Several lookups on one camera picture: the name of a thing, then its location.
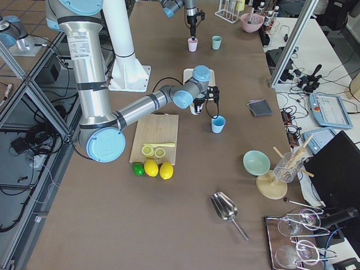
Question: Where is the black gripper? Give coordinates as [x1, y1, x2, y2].
[193, 86, 219, 114]
[185, 7, 205, 39]

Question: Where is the cream plastic cup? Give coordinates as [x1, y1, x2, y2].
[190, 103, 199, 115]

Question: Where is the pink plastic cup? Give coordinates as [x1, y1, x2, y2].
[187, 38, 198, 52]

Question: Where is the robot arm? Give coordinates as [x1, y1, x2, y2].
[160, 0, 205, 41]
[46, 1, 211, 163]

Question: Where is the cream rabbit tray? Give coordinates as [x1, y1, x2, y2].
[183, 68, 216, 87]

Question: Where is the green plastic cup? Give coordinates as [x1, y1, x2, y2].
[211, 35, 222, 50]

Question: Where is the blue plastic cup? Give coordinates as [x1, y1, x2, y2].
[211, 115, 226, 134]

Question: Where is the wooden cutting board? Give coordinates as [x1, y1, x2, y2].
[129, 114, 179, 165]

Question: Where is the yellow cup on rack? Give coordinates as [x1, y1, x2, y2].
[236, 0, 245, 11]

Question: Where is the metal muddler in bowl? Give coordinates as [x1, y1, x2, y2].
[247, 8, 254, 24]

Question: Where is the pink bowl with ice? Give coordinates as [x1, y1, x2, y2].
[240, 13, 264, 33]

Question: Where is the lemon half slice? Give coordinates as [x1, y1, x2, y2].
[141, 145, 155, 158]
[154, 147, 166, 158]

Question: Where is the yellow plastic knife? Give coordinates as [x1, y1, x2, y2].
[143, 143, 176, 147]

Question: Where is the grey folded cloth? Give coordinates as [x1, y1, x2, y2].
[247, 98, 273, 116]

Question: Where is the whole yellow lemon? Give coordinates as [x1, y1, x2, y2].
[160, 162, 174, 180]
[143, 160, 159, 177]

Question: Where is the green ceramic bowl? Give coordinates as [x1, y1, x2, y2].
[243, 150, 271, 176]

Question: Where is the green lime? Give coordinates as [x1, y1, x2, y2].
[132, 163, 145, 176]

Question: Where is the metal scoop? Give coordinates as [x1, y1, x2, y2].
[210, 191, 249, 241]

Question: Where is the clear textured glass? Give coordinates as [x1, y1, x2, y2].
[273, 152, 303, 183]

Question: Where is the wooden mug tree stand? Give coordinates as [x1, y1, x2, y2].
[256, 135, 314, 200]

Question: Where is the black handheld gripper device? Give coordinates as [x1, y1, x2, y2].
[297, 64, 322, 94]

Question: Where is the blue teach pendant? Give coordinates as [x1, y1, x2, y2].
[303, 127, 336, 155]
[309, 93, 353, 129]

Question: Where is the wine glass on rack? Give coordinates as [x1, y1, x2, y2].
[277, 208, 321, 237]

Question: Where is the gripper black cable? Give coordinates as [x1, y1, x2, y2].
[204, 94, 221, 119]

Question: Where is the white wire cup rack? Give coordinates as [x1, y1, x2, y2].
[215, 0, 242, 24]

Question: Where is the aluminium frame post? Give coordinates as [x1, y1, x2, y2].
[269, 0, 318, 89]

